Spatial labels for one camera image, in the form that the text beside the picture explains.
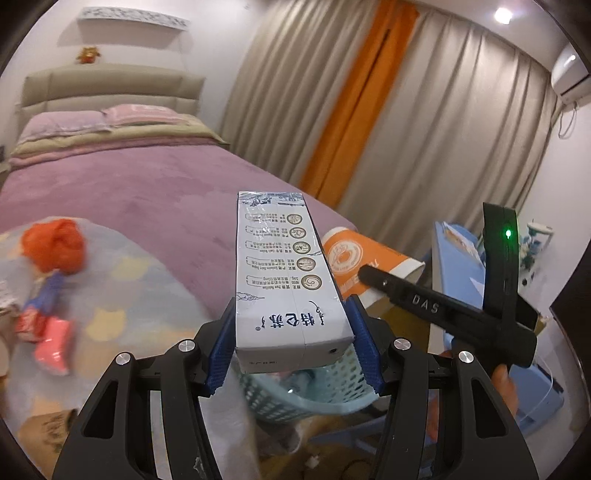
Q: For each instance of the person's right hand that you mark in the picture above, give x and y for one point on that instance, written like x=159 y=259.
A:
x=502 y=385

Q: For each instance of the round table with patterned cloth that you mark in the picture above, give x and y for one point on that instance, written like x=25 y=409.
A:
x=138 y=323

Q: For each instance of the orange curtain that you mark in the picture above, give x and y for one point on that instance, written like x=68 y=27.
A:
x=364 y=92

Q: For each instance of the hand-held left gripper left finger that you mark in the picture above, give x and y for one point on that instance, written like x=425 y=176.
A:
x=220 y=344

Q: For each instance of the red and white packet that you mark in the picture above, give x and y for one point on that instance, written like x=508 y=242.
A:
x=28 y=325

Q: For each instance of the ceiling light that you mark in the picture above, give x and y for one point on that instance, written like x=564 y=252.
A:
x=503 y=15

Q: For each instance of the white air conditioner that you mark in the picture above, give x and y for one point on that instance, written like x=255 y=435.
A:
x=570 y=71

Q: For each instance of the beige curtain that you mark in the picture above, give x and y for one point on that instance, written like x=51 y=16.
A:
x=471 y=129
x=286 y=83

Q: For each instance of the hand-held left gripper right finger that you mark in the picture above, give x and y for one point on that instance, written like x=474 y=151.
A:
x=364 y=344

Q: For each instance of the purple pillow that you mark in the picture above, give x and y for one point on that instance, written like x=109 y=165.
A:
x=60 y=127

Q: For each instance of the brown cardboard box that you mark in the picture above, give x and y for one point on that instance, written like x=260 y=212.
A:
x=48 y=436

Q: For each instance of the light blue plastic basket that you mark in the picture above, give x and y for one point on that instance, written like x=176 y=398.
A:
x=323 y=397

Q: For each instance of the orange plush toy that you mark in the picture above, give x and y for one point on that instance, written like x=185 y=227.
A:
x=88 y=55

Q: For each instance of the white patterned wall shelf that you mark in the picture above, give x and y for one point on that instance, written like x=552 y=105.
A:
x=134 y=16

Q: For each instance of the orange and white paper cup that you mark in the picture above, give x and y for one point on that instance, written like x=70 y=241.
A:
x=360 y=256

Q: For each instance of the vase with flowers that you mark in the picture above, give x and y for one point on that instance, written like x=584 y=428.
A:
x=535 y=242

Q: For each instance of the bed with purple bedspread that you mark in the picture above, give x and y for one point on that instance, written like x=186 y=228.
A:
x=152 y=194

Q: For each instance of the folded beige blanket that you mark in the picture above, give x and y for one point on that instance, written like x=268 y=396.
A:
x=115 y=138

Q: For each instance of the blue desk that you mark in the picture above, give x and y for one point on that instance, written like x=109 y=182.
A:
x=457 y=263

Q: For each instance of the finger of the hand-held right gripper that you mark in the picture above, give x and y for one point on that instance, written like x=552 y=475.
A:
x=415 y=297

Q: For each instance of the pink packet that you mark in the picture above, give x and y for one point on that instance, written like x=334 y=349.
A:
x=54 y=346

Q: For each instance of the blue snack packet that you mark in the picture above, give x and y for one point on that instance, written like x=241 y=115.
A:
x=46 y=293

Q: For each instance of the beige padded headboard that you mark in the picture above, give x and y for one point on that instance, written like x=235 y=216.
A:
x=111 y=85

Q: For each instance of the pink pillow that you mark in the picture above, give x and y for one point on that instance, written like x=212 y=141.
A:
x=143 y=114

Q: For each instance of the white milk carton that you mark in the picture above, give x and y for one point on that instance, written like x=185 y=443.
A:
x=286 y=277

